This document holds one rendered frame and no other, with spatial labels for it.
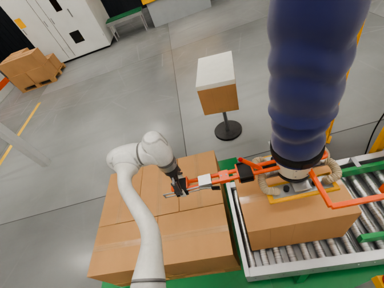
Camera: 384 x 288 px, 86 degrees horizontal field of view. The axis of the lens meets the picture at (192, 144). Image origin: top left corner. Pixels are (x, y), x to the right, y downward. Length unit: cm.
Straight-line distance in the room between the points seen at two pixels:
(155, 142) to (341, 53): 64
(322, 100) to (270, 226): 80
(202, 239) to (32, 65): 702
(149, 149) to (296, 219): 90
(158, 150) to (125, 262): 130
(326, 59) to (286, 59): 10
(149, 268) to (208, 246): 108
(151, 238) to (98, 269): 141
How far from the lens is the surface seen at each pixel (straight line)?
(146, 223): 74
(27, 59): 778
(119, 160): 90
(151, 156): 86
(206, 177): 112
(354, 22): 66
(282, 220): 133
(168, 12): 808
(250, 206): 135
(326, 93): 74
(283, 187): 117
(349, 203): 108
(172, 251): 181
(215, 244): 173
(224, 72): 230
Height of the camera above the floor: 219
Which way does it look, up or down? 46 degrees down
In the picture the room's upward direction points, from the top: 23 degrees counter-clockwise
